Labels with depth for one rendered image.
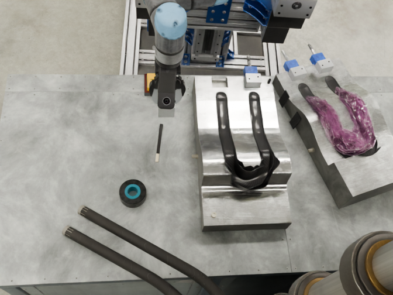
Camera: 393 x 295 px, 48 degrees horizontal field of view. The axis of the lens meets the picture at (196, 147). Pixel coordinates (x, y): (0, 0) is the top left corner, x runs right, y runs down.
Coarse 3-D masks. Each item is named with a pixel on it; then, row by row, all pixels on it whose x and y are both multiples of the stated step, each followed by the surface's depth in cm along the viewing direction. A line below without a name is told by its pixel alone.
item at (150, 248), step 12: (84, 216) 128; (96, 216) 127; (108, 228) 125; (120, 228) 124; (132, 240) 121; (144, 240) 121; (156, 252) 119; (168, 252) 119; (168, 264) 117; (180, 264) 116
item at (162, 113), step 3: (159, 108) 132; (174, 108) 132; (159, 111) 133; (162, 111) 133; (165, 111) 133; (168, 111) 134; (171, 111) 134; (174, 111) 134; (159, 114) 135; (162, 114) 135; (165, 114) 135; (168, 114) 135; (171, 114) 135; (159, 117) 136; (162, 117) 136
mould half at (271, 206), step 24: (192, 96) 152; (240, 96) 144; (264, 96) 145; (216, 120) 140; (240, 120) 141; (264, 120) 142; (216, 144) 133; (240, 144) 134; (216, 168) 127; (288, 168) 129; (216, 192) 131; (240, 192) 132; (264, 192) 133; (216, 216) 128; (240, 216) 129; (264, 216) 129; (288, 216) 130
